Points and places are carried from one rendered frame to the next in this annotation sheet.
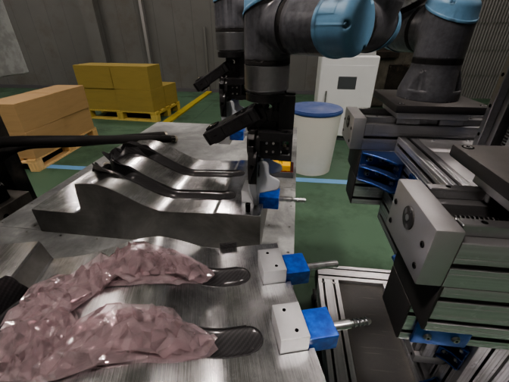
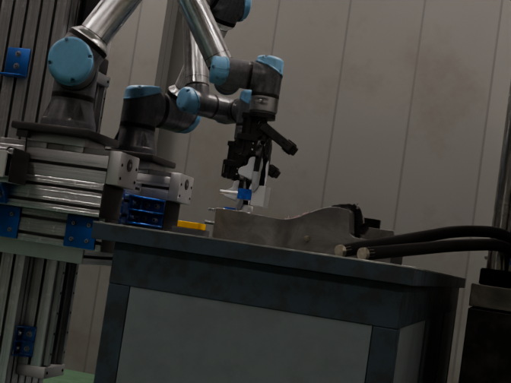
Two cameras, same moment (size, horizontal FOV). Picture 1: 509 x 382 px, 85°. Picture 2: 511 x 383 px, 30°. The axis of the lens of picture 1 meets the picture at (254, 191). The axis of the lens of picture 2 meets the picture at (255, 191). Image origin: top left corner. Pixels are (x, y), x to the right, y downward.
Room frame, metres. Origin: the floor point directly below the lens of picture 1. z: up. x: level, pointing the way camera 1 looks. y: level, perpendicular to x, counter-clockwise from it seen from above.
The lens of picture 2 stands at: (3.31, 0.42, 0.78)
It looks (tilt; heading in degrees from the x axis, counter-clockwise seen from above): 4 degrees up; 188
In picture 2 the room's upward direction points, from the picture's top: 8 degrees clockwise
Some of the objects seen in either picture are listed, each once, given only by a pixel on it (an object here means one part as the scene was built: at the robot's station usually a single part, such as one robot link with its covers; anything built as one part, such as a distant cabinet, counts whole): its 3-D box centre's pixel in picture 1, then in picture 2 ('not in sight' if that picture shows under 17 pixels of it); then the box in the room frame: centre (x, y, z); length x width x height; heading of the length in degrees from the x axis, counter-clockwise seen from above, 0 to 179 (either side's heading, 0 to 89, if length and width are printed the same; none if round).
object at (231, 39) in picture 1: (231, 42); (263, 106); (0.81, 0.06, 1.17); 0.08 x 0.08 x 0.05
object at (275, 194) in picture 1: (274, 198); (228, 211); (0.50, -0.04, 0.89); 0.13 x 0.05 x 0.05; 82
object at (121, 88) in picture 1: (130, 89); not in sight; (4.74, 2.00, 0.39); 1.30 x 0.93 x 0.78; 84
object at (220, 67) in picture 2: not in sight; (230, 73); (0.82, -0.04, 1.25); 0.11 x 0.11 x 0.08; 13
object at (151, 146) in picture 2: not in sight; (135, 140); (0.30, -0.41, 1.09); 0.15 x 0.15 x 0.10
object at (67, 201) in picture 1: (165, 185); (312, 230); (0.60, 0.22, 0.87); 0.50 x 0.26 x 0.14; 82
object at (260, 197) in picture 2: (241, 133); (243, 194); (0.81, 0.04, 0.93); 0.13 x 0.05 x 0.05; 82
